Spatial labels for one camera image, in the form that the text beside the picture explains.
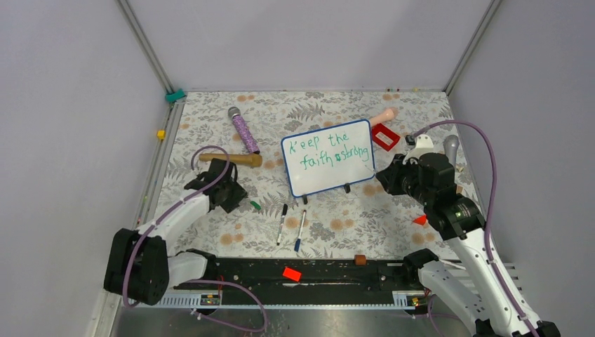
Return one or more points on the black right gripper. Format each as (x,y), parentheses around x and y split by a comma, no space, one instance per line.
(389,177)

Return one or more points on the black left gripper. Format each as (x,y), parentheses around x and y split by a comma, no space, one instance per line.
(238,194)

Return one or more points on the blue framed whiteboard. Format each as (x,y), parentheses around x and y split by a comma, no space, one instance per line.
(328,158)

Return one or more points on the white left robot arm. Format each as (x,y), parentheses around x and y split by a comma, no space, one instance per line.
(144,263)

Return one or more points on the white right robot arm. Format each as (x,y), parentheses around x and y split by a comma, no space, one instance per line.
(495,307)

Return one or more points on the black whiteboard marker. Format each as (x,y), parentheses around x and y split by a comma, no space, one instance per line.
(281,224)

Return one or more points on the blue whiteboard marker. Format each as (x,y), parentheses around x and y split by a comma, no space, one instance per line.
(300,231)

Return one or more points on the red triangular block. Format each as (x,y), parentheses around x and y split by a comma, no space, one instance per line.
(422,220)

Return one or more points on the silver microphone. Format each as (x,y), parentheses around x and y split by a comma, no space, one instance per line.
(450,147)

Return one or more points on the pink microphone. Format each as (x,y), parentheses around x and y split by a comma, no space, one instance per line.
(386,115)

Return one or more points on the purple glitter microphone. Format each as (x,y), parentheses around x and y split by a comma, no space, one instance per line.
(242,129)

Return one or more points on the floral patterned table mat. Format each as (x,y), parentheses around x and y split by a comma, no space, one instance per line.
(365,221)

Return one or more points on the brown small block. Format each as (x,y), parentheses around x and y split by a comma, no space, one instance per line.
(360,260)

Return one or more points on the red flat card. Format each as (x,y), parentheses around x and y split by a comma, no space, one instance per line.
(292,274)

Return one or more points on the teal corner clamp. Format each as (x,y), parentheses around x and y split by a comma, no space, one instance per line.
(175,96)

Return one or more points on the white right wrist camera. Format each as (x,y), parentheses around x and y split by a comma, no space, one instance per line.
(421,144)

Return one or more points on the red rectangular frame block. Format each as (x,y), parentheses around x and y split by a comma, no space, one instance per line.
(384,137)

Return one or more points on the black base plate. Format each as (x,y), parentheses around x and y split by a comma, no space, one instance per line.
(241,282)

